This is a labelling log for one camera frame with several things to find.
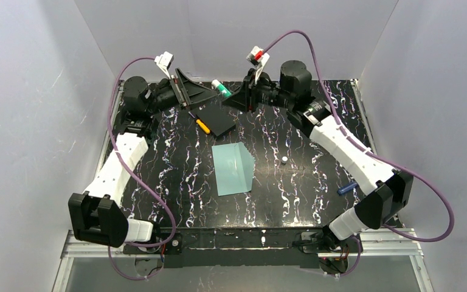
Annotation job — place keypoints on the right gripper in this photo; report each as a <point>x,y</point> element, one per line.
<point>250,92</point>

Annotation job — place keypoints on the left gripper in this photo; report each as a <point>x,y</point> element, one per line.
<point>181,89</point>

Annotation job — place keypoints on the green white glue stick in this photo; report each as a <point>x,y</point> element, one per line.
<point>221,88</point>

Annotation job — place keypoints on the light green envelope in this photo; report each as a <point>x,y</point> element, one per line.
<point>234,168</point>

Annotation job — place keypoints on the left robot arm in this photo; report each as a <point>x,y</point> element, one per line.
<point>96,214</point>

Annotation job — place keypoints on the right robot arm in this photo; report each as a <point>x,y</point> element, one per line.
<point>386,189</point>

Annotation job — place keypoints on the black box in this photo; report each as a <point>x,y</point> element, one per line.
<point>216,119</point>

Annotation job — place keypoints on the blue pen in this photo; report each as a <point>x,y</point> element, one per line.
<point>348,188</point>

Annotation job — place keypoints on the yellow handled utility knife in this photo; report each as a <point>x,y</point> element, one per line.
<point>200,123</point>

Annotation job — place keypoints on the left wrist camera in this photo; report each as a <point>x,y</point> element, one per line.
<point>163,62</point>

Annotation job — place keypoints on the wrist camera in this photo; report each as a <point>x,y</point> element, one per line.
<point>258,58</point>
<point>163,62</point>

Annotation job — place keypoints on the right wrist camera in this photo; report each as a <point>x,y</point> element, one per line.
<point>258,58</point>

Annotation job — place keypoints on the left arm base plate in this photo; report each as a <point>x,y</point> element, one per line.
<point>173,247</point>

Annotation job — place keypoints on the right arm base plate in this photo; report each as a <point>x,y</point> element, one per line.
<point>318,242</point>

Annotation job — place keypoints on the aluminium frame rail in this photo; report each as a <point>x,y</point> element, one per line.
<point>253,247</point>

